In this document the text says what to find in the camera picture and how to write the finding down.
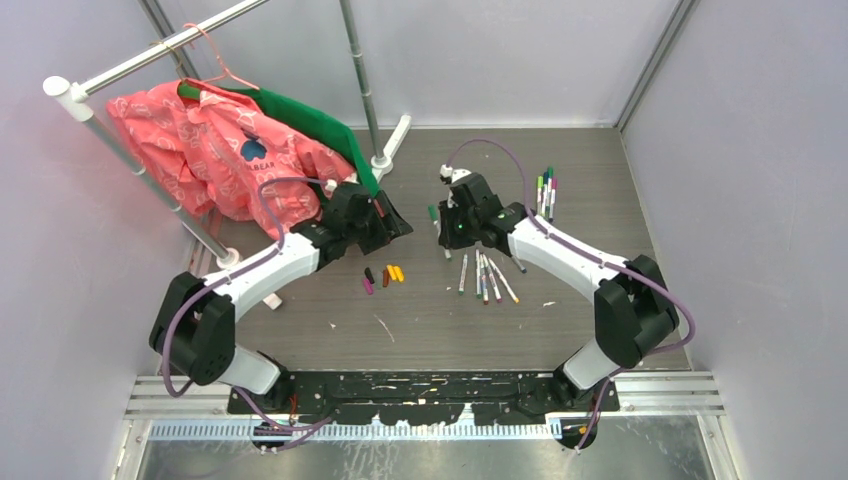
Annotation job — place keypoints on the white metal clothes rack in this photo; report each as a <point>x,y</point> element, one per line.
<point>230,241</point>

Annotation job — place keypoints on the green-end marker pen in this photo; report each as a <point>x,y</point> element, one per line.
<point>463,274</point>

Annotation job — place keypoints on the green cloth garment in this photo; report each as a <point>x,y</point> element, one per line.
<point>318,126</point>

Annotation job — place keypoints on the yellow pen cap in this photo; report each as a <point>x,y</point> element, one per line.
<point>400,277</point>

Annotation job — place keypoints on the pink patterned shirt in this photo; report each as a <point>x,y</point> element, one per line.
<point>211,148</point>

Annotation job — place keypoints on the blue-end marker pen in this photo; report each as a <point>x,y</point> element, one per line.
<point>519,265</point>

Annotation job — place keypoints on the yellow marker pen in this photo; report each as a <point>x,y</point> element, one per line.
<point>504,281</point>

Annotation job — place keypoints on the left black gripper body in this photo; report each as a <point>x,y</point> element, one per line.
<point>360,232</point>

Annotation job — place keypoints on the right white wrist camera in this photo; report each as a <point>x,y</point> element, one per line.
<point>449,175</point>

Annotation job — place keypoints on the aluminium slotted rail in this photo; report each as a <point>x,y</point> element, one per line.
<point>249,430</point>

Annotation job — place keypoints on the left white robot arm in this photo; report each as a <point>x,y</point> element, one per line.
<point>195,327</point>

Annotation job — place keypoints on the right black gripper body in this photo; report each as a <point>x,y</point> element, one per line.
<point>458,227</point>

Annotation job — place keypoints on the teal marker pen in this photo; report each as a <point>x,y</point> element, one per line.
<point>548,181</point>

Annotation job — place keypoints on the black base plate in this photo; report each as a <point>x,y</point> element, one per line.
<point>424,398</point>

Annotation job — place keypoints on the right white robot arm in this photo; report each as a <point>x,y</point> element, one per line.
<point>632,314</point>

